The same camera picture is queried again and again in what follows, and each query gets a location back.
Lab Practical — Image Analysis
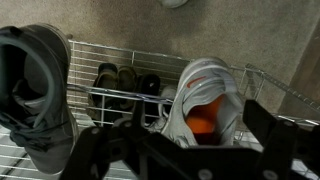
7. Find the small white sneaker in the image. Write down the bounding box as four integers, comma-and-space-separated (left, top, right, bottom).
149, 84, 178, 133

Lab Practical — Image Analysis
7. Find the chrome wire shoe rack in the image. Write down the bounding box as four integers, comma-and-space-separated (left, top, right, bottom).
0, 39, 320, 180

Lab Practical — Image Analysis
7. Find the dark grey sneaker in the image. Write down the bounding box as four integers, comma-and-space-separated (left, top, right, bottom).
0, 23, 80, 176

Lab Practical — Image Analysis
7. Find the white grey Nike sneaker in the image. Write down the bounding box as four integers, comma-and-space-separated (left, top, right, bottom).
161, 56, 245, 150

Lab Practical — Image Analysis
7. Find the light grey running shoe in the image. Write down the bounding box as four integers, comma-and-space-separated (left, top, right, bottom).
156, 0, 190, 10

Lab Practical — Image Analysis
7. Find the black white-striped slide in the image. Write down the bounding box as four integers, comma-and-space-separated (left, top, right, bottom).
135, 73, 162, 125

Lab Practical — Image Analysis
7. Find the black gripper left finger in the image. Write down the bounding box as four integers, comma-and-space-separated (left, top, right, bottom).
59, 99, 147, 180

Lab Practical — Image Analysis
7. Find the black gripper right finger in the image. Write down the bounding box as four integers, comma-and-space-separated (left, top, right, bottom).
242, 99, 300, 180

